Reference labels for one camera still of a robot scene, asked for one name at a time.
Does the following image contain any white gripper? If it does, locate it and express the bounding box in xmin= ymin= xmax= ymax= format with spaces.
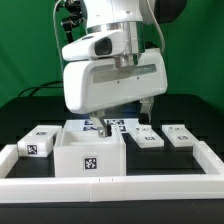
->
xmin=62 ymin=30 xmax=167 ymax=138

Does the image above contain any white door panel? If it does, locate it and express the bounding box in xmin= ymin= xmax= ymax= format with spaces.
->
xmin=162 ymin=124 xmax=195 ymax=147
xmin=129 ymin=125 xmax=164 ymax=148

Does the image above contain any white cabinet body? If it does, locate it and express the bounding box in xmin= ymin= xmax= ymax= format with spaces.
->
xmin=53 ymin=126 xmax=126 ymax=177

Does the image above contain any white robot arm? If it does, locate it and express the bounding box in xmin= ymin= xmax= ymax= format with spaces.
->
xmin=62 ymin=0 xmax=187 ymax=137

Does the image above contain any white cabinet top block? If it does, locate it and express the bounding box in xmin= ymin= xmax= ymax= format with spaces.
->
xmin=17 ymin=125 xmax=62 ymax=157

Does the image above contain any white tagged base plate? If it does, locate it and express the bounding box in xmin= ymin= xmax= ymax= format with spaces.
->
xmin=63 ymin=118 xmax=144 ymax=134

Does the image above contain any black cable bundle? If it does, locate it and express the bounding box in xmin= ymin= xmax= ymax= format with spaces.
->
xmin=17 ymin=79 xmax=65 ymax=98

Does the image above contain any white U-shaped workspace frame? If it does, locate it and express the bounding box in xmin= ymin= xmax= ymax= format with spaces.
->
xmin=0 ymin=141 xmax=224 ymax=203

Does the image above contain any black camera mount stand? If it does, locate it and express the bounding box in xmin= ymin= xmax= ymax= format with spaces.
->
xmin=55 ymin=0 xmax=84 ymax=43

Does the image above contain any grey hanging cable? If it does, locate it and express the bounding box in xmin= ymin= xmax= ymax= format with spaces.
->
xmin=52 ymin=0 xmax=65 ymax=81

